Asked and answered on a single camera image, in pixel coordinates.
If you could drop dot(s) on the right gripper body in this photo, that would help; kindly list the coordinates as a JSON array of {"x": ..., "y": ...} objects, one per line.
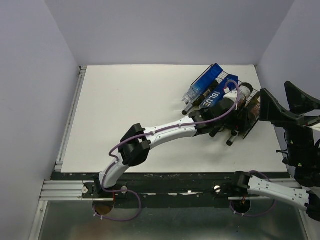
[{"x": 307, "y": 121}]

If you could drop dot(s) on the green bottle grey foil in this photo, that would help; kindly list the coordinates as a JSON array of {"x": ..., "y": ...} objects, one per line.
[{"x": 232, "y": 138}]

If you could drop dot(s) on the aluminium rail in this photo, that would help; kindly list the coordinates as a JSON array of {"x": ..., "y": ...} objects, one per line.
[{"x": 53, "y": 190}]

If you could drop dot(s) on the short blue glass bottle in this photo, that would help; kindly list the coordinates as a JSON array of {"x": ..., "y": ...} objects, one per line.
[{"x": 202, "y": 83}]

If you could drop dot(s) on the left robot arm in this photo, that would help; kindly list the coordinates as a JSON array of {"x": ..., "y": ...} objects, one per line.
[{"x": 134, "y": 147}]

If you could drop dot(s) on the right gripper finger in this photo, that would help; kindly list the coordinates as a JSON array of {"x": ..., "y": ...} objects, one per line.
[
  {"x": 272, "y": 112},
  {"x": 300, "y": 102}
]

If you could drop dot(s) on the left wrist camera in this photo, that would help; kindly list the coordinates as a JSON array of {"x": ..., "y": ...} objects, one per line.
[{"x": 231, "y": 94}]

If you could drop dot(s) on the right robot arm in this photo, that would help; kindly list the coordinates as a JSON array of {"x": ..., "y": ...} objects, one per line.
[{"x": 302, "y": 153}]

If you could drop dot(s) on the black mounting base plate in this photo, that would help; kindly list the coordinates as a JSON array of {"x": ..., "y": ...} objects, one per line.
[{"x": 157, "y": 190}]

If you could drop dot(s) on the black wire wine rack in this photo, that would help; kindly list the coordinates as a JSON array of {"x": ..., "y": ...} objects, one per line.
[{"x": 231, "y": 124}]

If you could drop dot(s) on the tall blue glass bottle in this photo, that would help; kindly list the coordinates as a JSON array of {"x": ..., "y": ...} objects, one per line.
[{"x": 218, "y": 92}]

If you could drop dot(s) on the tall green bottle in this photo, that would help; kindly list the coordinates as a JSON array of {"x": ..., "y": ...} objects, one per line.
[{"x": 249, "y": 115}]

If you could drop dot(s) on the dark green bottle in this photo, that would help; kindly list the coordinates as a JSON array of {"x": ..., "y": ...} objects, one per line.
[{"x": 246, "y": 90}]

